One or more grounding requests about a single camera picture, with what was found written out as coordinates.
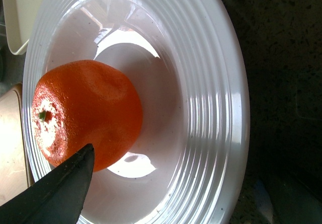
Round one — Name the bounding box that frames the white ridged deep plate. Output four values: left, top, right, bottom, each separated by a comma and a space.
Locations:
22, 0, 250, 223

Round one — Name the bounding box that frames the cream bear serving tray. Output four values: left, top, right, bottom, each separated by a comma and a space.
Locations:
3, 0, 43, 55

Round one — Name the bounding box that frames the orange fruit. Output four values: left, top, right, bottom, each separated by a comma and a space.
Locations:
31, 60, 143, 171

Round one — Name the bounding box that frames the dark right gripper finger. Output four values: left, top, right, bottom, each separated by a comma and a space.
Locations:
1, 144, 95, 223

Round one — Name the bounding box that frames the wooden cutting board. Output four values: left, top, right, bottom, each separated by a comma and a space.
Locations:
1, 83, 34, 205

